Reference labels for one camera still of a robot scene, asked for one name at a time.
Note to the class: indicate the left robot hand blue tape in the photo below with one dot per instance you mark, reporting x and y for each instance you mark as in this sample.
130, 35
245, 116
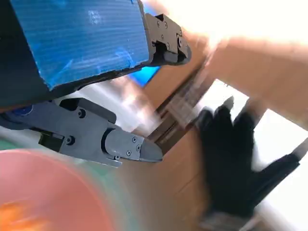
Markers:
72, 36

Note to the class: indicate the pink bowl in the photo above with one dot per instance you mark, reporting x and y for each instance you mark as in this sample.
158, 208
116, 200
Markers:
48, 187

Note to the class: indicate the right robot hand black glove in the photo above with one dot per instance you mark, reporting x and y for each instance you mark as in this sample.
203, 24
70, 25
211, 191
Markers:
228, 168

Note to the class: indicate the oblong toy bread loaf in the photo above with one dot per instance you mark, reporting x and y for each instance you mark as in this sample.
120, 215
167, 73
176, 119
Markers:
14, 219

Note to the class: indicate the large white mesh cabinet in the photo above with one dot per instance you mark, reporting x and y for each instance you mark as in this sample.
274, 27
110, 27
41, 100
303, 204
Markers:
276, 130

